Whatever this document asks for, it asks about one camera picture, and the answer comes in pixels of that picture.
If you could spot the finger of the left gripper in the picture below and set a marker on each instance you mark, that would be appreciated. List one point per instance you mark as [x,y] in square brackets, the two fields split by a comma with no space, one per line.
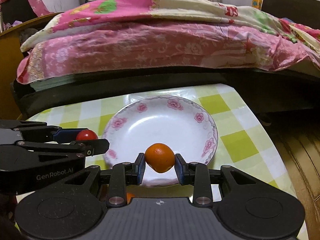
[88,147]
[32,131]

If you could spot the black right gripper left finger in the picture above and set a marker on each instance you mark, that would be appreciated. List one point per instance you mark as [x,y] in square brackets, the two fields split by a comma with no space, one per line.
[122,175]

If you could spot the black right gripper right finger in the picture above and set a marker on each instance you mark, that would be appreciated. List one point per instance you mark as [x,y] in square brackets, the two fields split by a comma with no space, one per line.
[197,175]

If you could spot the red tomato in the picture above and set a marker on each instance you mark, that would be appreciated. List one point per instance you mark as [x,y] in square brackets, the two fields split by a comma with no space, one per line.
[86,134]

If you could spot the orange tangerine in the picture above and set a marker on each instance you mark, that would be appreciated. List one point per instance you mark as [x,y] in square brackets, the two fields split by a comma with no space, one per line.
[160,157]

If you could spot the white floral plate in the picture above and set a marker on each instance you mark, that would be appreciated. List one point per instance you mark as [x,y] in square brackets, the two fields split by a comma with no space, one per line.
[160,127]

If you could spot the wooden cabinet left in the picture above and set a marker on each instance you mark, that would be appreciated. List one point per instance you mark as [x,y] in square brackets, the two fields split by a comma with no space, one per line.
[10,58]

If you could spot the pink floral quilt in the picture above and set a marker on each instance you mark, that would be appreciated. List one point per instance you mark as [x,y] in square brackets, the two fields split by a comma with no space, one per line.
[106,35]

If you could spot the dark headboard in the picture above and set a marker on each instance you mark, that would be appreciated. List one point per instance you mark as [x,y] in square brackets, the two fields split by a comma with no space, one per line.
[305,12]

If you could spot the dark bed frame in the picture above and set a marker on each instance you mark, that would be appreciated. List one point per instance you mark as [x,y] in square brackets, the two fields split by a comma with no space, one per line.
[282,93]

